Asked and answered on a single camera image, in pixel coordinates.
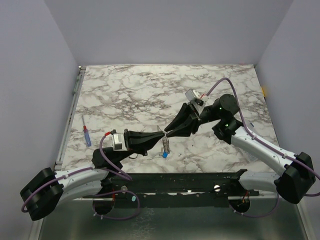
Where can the left side metal rail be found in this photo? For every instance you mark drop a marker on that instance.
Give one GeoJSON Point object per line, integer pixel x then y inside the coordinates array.
{"type": "Point", "coordinates": [75, 97]}

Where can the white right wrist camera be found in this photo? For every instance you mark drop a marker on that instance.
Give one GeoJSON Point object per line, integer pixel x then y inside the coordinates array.
{"type": "Point", "coordinates": [196, 96]}

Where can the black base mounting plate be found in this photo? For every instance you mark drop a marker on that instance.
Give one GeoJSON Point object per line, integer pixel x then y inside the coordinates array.
{"type": "Point", "coordinates": [172, 190]}

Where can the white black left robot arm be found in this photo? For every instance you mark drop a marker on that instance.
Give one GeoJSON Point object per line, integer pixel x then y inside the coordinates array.
{"type": "Point", "coordinates": [50, 188]}

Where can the blue red handled screwdriver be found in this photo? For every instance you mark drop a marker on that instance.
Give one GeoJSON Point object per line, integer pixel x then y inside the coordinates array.
{"type": "Point", "coordinates": [86, 133]}

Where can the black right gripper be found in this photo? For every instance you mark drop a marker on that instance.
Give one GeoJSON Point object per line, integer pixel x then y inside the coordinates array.
{"type": "Point", "coordinates": [196, 118]}

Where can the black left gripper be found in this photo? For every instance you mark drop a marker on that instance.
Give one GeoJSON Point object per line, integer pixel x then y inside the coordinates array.
{"type": "Point", "coordinates": [140, 142]}

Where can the blue capped key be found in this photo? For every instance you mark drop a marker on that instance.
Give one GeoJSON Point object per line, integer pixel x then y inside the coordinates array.
{"type": "Point", "coordinates": [164, 154]}

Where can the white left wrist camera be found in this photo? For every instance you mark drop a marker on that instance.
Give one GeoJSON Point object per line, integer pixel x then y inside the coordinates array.
{"type": "Point", "coordinates": [118, 142]}

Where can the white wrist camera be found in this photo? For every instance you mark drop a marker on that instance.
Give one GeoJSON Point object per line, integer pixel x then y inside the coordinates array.
{"type": "Point", "coordinates": [196, 96]}
{"type": "Point", "coordinates": [118, 142]}

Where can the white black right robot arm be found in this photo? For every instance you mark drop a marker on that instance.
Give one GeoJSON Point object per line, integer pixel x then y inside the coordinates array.
{"type": "Point", "coordinates": [293, 172]}

